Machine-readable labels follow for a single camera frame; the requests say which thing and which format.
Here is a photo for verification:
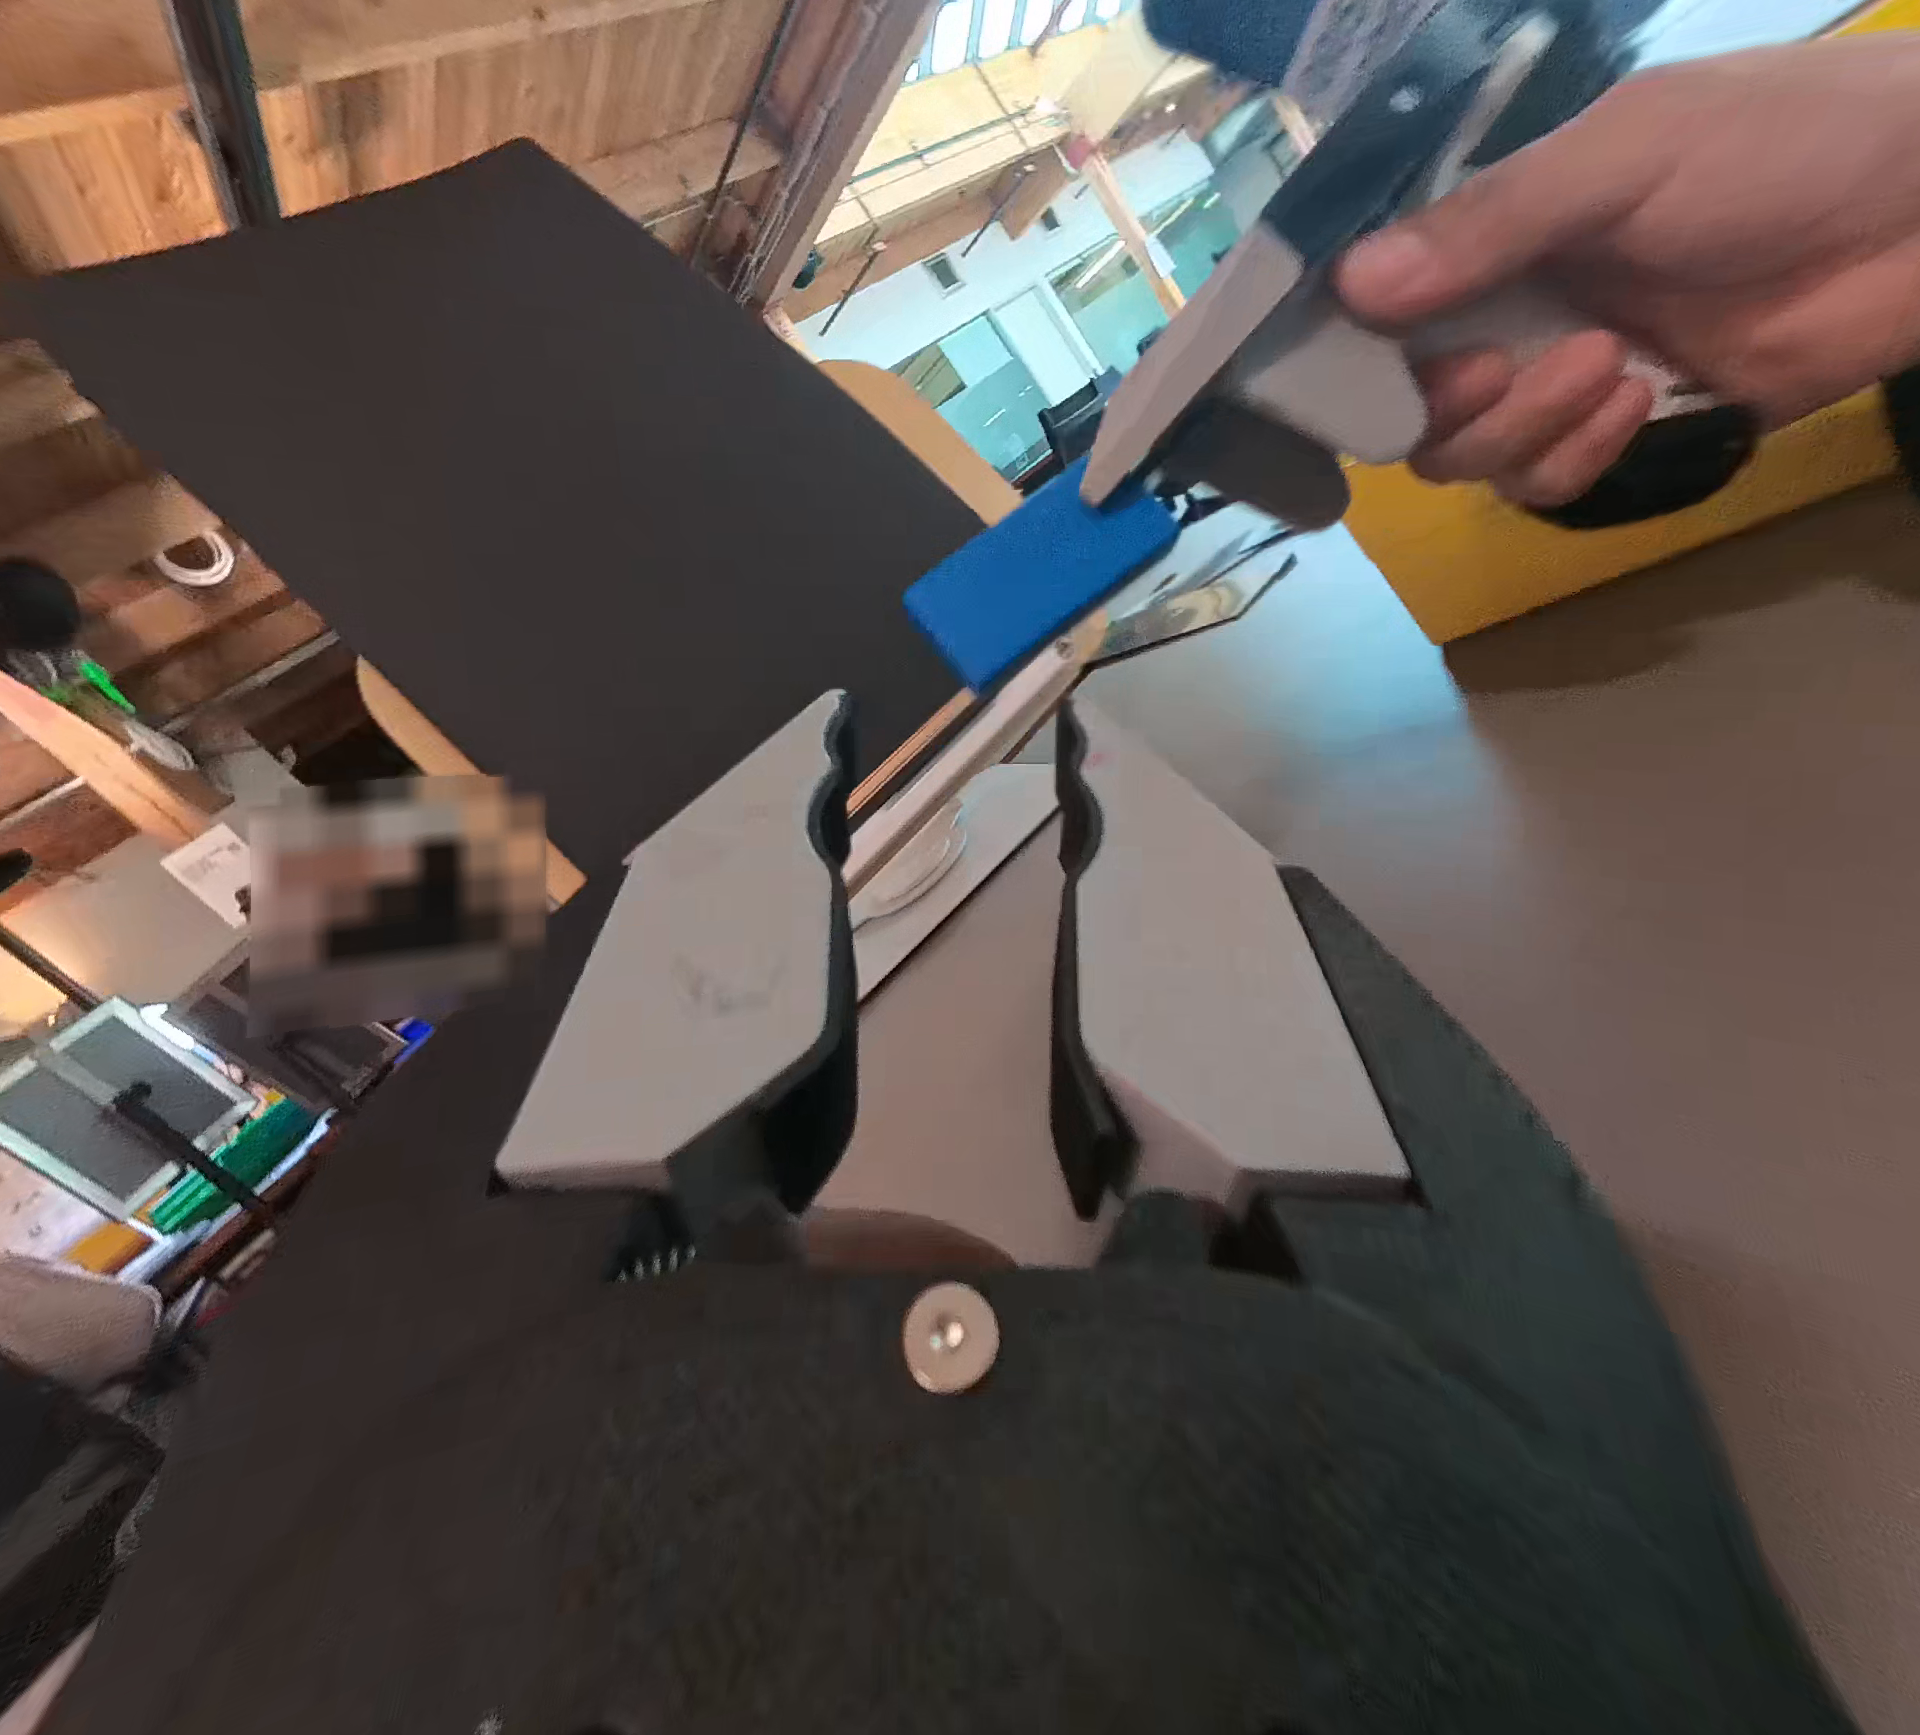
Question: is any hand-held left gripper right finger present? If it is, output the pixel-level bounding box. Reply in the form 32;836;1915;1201
1050;700;1417;1221

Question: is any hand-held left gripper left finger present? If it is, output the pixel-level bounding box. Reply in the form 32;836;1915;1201
494;692;863;1207

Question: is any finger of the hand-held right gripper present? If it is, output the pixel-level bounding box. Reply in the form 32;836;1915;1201
1158;398;1357;534
1080;230;1332;514

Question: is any light blue card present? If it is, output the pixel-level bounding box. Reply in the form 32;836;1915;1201
902;460;1182;700

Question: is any person's right hand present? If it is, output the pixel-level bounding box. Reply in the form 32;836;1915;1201
1332;30;1920;512

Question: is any silver laptop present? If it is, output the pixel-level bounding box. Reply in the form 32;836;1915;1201
1080;528;1303;676

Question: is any yellow crate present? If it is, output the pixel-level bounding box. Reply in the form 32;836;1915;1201
1339;390;1903;646

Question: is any white board stand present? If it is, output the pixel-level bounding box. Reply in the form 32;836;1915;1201
837;632;1117;1005

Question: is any green bin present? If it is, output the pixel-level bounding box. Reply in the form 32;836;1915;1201
147;1101;328;1237

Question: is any large white paper notice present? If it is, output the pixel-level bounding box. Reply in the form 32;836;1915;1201
156;824;252;930

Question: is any black board with wooden frame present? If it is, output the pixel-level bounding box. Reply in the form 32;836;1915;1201
0;134;1026;904

